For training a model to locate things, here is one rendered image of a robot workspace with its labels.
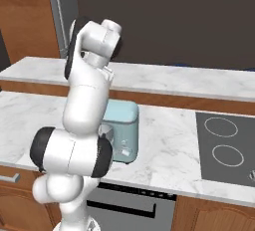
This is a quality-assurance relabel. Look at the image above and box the grey fridge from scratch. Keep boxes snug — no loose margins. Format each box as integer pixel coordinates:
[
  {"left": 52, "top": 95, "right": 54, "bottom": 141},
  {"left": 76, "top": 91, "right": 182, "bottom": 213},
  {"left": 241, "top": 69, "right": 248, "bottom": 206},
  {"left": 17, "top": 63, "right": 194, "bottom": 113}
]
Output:
[{"left": 45, "top": 0, "right": 80, "bottom": 60}]

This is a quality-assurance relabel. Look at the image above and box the grey dishwasher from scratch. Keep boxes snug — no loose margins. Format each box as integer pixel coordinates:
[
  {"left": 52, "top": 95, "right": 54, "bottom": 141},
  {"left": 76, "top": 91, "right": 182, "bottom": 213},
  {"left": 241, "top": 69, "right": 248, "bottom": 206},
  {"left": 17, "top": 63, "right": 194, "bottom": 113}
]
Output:
[{"left": 86, "top": 181, "right": 177, "bottom": 231}]

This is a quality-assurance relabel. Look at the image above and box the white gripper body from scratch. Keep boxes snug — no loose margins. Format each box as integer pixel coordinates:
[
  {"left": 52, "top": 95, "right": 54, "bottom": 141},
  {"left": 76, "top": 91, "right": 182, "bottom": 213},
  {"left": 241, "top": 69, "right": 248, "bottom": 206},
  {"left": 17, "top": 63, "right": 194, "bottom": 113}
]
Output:
[{"left": 100, "top": 64, "right": 115, "bottom": 81}]

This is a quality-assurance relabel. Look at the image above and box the wooden drawer front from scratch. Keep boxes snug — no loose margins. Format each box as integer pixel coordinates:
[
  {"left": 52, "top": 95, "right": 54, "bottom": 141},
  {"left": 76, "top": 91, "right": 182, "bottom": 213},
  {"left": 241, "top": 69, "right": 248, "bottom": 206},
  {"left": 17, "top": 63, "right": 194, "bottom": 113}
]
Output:
[{"left": 0, "top": 164, "right": 45, "bottom": 190}]

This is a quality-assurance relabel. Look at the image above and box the wooden cupboard door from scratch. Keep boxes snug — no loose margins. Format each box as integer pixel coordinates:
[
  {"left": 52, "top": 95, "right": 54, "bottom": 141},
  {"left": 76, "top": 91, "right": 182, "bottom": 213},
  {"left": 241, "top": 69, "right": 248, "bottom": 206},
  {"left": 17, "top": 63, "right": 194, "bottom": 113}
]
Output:
[
  {"left": 170, "top": 194, "right": 255, "bottom": 231},
  {"left": 0, "top": 186, "right": 63, "bottom": 231}
]

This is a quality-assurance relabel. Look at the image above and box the black dishwasher handle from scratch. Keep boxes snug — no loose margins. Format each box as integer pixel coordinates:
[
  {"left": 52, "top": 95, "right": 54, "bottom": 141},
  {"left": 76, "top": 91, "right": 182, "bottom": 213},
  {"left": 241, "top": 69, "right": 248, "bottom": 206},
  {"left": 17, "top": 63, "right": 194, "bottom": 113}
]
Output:
[{"left": 87, "top": 199, "right": 157, "bottom": 219}]

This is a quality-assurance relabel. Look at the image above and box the dark grey hob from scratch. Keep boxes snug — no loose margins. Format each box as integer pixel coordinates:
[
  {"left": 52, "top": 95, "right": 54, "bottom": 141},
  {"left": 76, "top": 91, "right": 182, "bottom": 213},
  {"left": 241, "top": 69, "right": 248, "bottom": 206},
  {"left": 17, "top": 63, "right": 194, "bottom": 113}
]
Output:
[{"left": 194, "top": 112, "right": 255, "bottom": 188}]

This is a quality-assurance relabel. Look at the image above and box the grey drawer handle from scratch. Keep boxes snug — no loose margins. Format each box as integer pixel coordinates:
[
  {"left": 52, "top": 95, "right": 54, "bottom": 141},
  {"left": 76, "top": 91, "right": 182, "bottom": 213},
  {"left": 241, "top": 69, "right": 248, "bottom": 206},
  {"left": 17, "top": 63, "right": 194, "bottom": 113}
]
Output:
[{"left": 0, "top": 173, "right": 21, "bottom": 184}]

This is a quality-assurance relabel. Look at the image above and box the tall wooden cupboard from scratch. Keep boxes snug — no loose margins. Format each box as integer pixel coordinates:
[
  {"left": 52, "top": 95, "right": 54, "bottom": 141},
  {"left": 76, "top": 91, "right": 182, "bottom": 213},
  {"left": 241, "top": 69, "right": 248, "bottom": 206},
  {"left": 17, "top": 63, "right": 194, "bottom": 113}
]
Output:
[{"left": 0, "top": 0, "right": 62, "bottom": 66}]

